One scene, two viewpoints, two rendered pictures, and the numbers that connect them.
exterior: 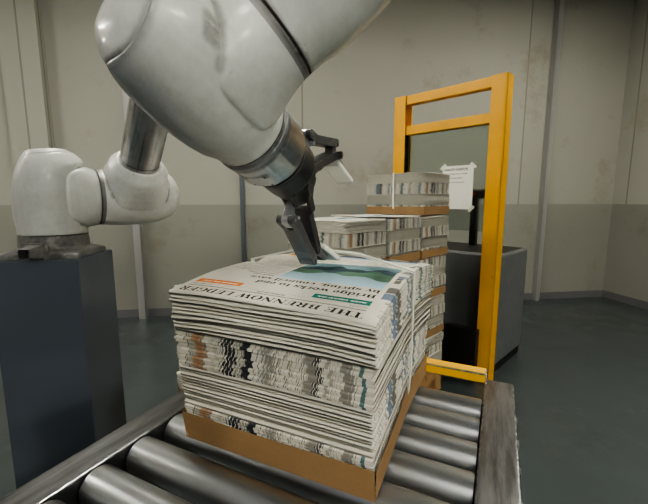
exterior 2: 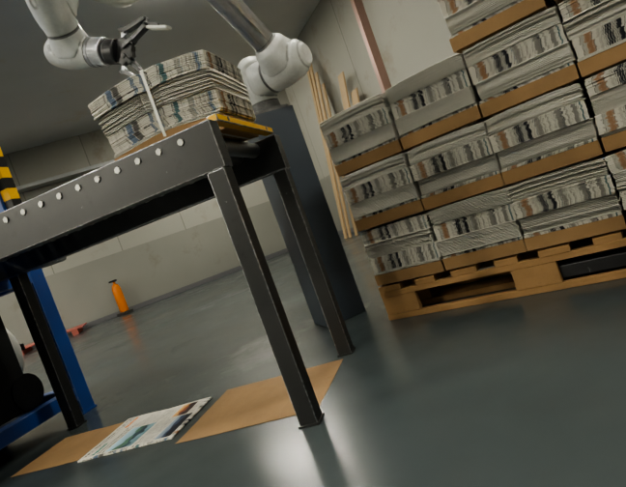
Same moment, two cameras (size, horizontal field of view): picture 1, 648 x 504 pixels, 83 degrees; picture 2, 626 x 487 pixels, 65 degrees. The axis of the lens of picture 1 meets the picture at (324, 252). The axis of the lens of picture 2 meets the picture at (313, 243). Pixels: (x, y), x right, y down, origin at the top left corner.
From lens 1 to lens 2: 180 cm
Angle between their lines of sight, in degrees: 80
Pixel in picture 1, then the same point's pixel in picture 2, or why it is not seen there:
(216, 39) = (50, 49)
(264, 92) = (61, 50)
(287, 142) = (87, 52)
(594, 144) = not seen: outside the picture
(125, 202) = (268, 72)
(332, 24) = (46, 28)
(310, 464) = not seen: hidden behind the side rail
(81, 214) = (256, 90)
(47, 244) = not seen: hidden behind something
